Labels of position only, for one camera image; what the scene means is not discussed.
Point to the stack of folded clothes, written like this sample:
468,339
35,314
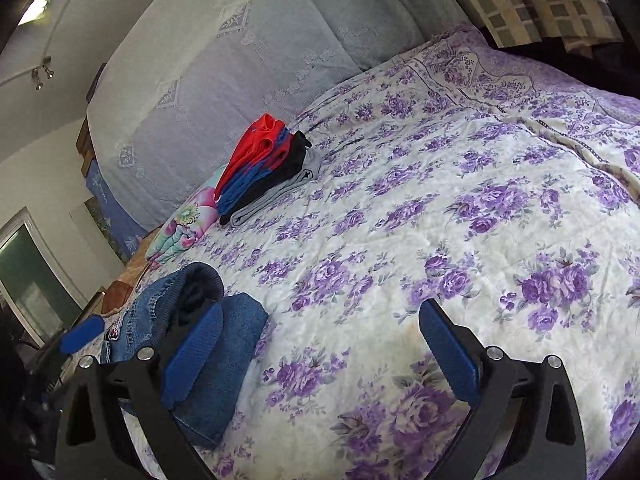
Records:
280,175

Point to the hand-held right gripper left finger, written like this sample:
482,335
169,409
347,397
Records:
192,355

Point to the orange brown cushion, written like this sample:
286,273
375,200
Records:
122,290

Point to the ceiling light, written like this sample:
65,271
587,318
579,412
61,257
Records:
36,9

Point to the wooden headboard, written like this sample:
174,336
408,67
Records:
85,140

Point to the red folded garment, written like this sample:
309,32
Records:
250,150

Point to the colourful floral pillow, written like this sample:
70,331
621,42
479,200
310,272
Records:
185,225

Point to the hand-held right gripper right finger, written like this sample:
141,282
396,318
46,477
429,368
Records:
450,355

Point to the purple floral bedspread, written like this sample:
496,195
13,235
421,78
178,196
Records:
400,210

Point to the white framed window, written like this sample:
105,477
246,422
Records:
30,270

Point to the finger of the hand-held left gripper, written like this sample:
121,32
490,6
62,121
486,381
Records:
80,335

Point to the blue printed cloth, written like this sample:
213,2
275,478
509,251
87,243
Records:
112,210

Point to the ceiling spot lamps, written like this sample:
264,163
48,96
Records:
47,71

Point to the blue jeans pants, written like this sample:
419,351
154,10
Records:
235,330

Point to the blue folded garment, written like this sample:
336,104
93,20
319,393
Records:
240,190

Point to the checkered beige pillow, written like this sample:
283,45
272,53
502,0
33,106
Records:
525,0

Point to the grey folded garment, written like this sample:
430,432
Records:
300,175

